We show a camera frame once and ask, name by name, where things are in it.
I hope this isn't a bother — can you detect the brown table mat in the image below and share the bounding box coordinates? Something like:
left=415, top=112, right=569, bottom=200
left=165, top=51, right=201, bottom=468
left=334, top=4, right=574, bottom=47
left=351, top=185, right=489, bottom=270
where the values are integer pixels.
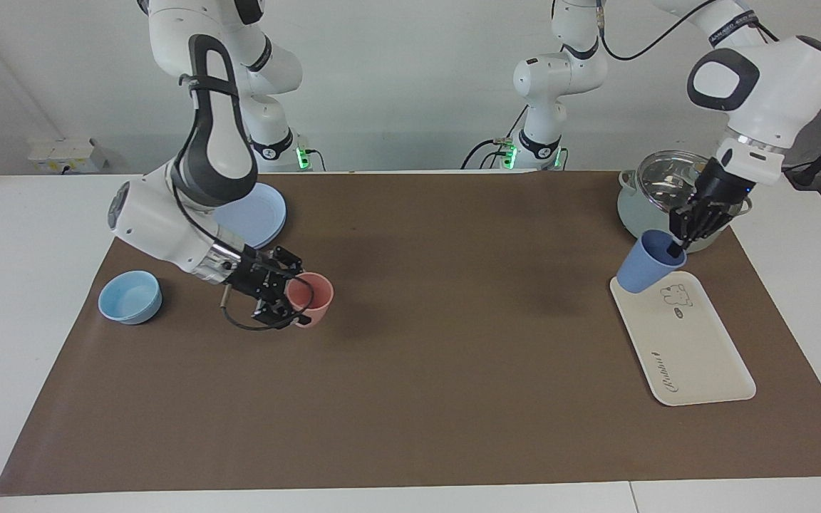
left=0, top=171, right=821, bottom=496

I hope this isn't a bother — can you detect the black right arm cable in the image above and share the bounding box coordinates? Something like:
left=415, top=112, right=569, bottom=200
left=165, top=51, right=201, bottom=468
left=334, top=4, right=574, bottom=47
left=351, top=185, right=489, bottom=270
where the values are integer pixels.
left=168, top=71, right=301, bottom=333

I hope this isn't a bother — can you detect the blue plastic plate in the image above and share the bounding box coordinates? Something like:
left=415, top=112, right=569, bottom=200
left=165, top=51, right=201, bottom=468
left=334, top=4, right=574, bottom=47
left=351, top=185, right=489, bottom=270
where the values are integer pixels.
left=211, top=182, right=287, bottom=250

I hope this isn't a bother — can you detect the cream tray with bear print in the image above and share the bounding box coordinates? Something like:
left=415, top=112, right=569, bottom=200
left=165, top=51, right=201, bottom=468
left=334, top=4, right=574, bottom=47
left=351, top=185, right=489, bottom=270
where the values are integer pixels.
left=609, top=271, right=757, bottom=407

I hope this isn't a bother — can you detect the light blue bowl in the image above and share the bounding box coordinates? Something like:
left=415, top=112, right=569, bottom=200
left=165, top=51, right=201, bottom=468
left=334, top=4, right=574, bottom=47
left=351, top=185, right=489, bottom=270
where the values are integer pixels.
left=98, top=270, right=162, bottom=326

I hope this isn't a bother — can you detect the blue plastic cup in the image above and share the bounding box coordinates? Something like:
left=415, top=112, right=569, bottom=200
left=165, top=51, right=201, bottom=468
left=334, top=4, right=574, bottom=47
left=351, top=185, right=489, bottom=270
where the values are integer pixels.
left=616, top=229, right=688, bottom=294

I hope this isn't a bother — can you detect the pale green cooking pot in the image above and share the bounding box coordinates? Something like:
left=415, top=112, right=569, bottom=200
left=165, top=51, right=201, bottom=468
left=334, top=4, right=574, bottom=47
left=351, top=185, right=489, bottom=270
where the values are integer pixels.
left=616, top=170, right=753, bottom=255

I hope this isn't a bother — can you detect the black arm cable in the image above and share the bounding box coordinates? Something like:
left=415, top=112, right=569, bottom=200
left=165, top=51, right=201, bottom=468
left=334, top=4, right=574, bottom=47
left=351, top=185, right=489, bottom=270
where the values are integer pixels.
left=596, top=0, right=782, bottom=62
left=168, top=71, right=301, bottom=333

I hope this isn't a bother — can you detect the black left base cable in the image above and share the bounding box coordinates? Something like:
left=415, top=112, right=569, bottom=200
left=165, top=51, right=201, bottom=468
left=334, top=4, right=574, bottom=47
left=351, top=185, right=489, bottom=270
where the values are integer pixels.
left=460, top=107, right=529, bottom=170

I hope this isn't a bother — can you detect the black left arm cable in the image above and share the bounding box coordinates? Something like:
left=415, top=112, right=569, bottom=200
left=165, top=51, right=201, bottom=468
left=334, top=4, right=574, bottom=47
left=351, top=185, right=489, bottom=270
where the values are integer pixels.
left=596, top=0, right=782, bottom=62

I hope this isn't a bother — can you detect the glass pot lid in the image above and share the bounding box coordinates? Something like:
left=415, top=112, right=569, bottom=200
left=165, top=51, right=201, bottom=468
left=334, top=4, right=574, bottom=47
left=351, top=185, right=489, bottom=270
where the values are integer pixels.
left=635, top=151, right=746, bottom=214

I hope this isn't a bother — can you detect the pink plastic cup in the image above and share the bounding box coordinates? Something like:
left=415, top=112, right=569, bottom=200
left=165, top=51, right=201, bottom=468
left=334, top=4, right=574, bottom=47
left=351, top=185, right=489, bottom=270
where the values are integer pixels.
left=286, top=273, right=334, bottom=328

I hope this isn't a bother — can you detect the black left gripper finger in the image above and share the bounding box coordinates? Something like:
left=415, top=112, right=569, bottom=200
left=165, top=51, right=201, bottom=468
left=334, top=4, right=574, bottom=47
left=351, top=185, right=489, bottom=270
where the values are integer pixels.
left=667, top=207, right=728, bottom=259
left=671, top=203, right=700, bottom=239

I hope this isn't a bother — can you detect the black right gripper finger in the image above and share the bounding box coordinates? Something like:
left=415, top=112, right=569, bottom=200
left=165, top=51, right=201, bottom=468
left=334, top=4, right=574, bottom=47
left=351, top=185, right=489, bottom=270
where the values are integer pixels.
left=254, top=285, right=310, bottom=327
left=268, top=246, right=304, bottom=275

